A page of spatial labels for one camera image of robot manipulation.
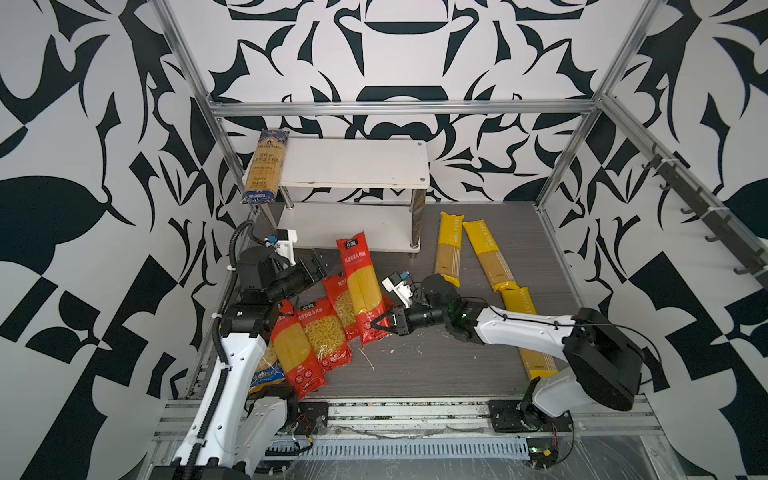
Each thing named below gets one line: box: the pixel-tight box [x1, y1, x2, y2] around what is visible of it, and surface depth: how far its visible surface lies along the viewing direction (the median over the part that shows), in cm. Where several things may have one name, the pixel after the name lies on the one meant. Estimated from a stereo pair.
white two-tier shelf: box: [272, 138, 430, 255], surface depth 104 cm
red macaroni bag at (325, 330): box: [296, 297, 353, 371], surface depth 86 cm
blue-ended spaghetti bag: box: [243, 129, 290, 204], surface depth 80 cm
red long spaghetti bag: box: [336, 231, 390, 346], surface depth 78 cm
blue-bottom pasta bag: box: [248, 345, 286, 394], surface depth 79 cm
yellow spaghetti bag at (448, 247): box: [434, 211, 465, 288], surface depth 107 cm
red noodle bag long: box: [271, 303, 327, 399], surface depth 81 cm
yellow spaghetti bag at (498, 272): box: [462, 219, 520, 292], surface depth 104 cm
